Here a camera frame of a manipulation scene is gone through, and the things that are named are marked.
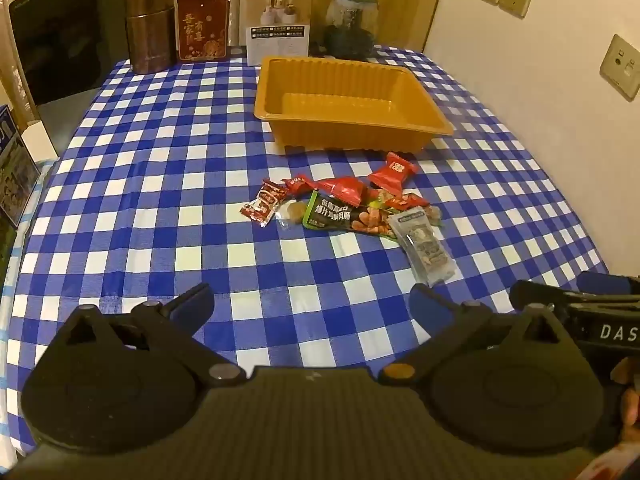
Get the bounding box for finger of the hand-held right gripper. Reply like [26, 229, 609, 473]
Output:
[579, 271, 640, 295]
[510, 280, 640, 311]

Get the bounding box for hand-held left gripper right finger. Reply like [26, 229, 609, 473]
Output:
[380, 284, 576, 385]

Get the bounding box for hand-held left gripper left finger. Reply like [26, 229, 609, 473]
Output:
[42, 283, 246, 386]

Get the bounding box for clear packet of dark snack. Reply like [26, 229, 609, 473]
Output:
[387, 207, 456, 288]

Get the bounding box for dark red white candy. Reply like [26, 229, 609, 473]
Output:
[240, 199, 276, 228]

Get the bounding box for green black sausage packet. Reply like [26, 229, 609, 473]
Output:
[302, 190, 401, 238]

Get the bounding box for large red snack packet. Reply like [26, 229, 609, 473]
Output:
[367, 151, 418, 198]

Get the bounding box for small round yellow candy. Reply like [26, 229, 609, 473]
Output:
[277, 199, 308, 224]

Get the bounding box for red gold-print candy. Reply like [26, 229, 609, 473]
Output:
[314, 176, 368, 205]

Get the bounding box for small red candy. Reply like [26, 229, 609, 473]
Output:
[285, 174, 316, 195]

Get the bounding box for yellow plastic tray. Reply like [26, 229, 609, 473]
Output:
[253, 56, 455, 153]

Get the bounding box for person's right hand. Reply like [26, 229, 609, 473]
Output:
[619, 355, 640, 441]

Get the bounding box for blue white checkered tablecloth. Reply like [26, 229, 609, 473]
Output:
[0, 45, 613, 461]

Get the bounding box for blue milk carton box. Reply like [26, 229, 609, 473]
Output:
[0, 105, 42, 226]

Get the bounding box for brown metal tin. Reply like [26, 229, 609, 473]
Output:
[125, 0, 178, 75]

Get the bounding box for dark red gift box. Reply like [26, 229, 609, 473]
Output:
[176, 0, 233, 62]

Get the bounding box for glass jar with green base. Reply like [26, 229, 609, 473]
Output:
[324, 0, 378, 58]

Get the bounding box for black monitor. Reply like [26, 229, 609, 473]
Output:
[9, 0, 130, 157]

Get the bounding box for white humidifier box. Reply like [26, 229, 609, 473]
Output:
[244, 0, 315, 67]

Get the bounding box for beige wall switch panel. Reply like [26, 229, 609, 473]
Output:
[599, 34, 640, 103]

